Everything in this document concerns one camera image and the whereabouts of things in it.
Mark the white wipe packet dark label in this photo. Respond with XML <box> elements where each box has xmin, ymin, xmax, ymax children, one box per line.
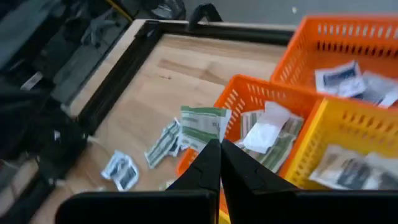
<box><xmin>113</xmin><ymin>160</ymin><xmax>141</xmax><ymax>192</ymax></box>
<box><xmin>363</xmin><ymin>151</ymin><xmax>398</xmax><ymax>191</ymax></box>
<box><xmin>353</xmin><ymin>70</ymin><xmax>398</xmax><ymax>109</ymax></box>
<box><xmin>100</xmin><ymin>149</ymin><xmax>131</xmax><ymax>182</ymax></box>
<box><xmin>313</xmin><ymin>60</ymin><xmax>367</xmax><ymax>98</ymax></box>
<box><xmin>169</xmin><ymin>135</ymin><xmax>189</xmax><ymax>157</ymax></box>
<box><xmin>308</xmin><ymin>144</ymin><xmax>376</xmax><ymax>191</ymax></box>

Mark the plain white packet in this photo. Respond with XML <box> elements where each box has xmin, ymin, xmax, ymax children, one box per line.
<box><xmin>241</xmin><ymin>101</ymin><xmax>292</xmax><ymax>156</ymax></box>

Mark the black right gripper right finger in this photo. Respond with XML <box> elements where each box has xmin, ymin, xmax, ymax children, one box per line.
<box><xmin>221</xmin><ymin>139</ymin><xmax>398</xmax><ymax>224</ymax></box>

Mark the black aluminium table frame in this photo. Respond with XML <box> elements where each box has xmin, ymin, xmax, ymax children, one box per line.
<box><xmin>0</xmin><ymin>19</ymin><xmax>296</xmax><ymax>224</ymax></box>

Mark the orange plastic basket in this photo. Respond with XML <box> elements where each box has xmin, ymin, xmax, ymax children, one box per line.
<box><xmin>269</xmin><ymin>14</ymin><xmax>398</xmax><ymax>110</ymax></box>
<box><xmin>175</xmin><ymin>73</ymin><xmax>328</xmax><ymax>215</ymax></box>

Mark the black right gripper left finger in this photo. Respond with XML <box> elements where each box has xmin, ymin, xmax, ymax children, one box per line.
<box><xmin>55</xmin><ymin>138</ymin><xmax>222</xmax><ymax>224</ymax></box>

